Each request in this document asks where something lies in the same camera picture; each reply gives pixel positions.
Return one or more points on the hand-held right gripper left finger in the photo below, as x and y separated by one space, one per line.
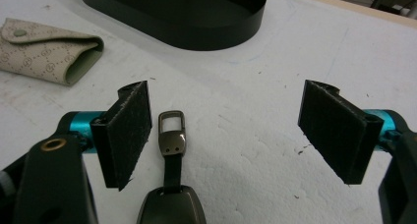
123 135

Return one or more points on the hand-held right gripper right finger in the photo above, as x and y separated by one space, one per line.
337 132

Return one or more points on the beige patterned key pouch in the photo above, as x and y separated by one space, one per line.
46 52

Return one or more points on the black oval tray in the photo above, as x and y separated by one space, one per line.
177 14

